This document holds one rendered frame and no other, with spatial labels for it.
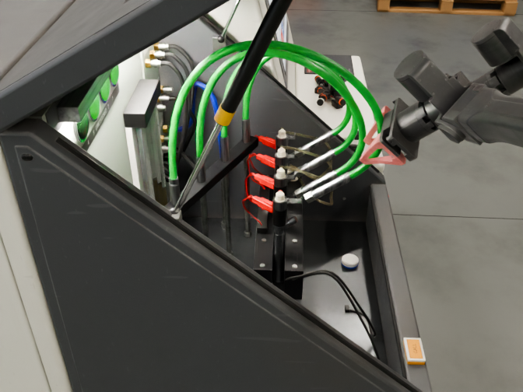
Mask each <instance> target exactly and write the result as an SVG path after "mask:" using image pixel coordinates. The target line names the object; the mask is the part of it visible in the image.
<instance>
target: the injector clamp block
mask: <svg viewBox="0 0 523 392"><path fill-rule="evenodd" d="M300 187H302V184H301V183H300V181H299V180H296V181H289V182H288V183H287V195H290V194H292V193H294V191H295V190H297V189H298V188H300ZM273 195H274V190H273V189H271V188H270V189H269V200H270V201H271V202H272V199H273ZM293 216H296V217H297V220H298V222H297V223H295V224H293V225H292V226H291V227H289V228H287V229H285V232H284V233H285V240H284V241H283V280H282V281H281V282H275V281H274V260H275V240H274V232H275V230H274V229H273V224H272V213H271V212H269V216H268V230H267V233H257V227H256V237H255V247H254V266H253V271H255V272H257V273H258V274H259V275H260V276H262V277H263V278H265V279H266V280H268V281H269V282H271V283H284V292H285V293H286V294H287V295H288V296H290V297H292V298H293V299H302V298H303V283H304V278H298V279H296V280H294V281H291V279H290V280H288V281H286V278H289V277H292V276H296V275H302V274H303V273H304V238H303V205H302V204H288V205H287V218H288V219H290V218H291V217H293Z"/></svg>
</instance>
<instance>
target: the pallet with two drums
mask: <svg viewBox="0 0 523 392"><path fill-rule="evenodd" d="M390 1H404V2H439V4H438V8H425V7H400V6H390ZM453 3H480V4H501V7H500V9H501V10H499V9H453ZM517 7H518V2H517V0H377V11H378V12H411V13H436V14H461V15H485V16H514V14H515V13H516V10H517Z"/></svg>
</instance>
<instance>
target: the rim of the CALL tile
mask: <svg viewBox="0 0 523 392"><path fill-rule="evenodd" d="M406 339H416V340H419V344H420V347H421V352H422V355H423V358H422V359H411V358H410V357H409V350H408V345H407V341H406ZM403 340H404V344H405V351H406V355H407V360H408V362H425V361H426V359H425V355H424V351H423V346H422V342H421V338H404V339H403Z"/></svg>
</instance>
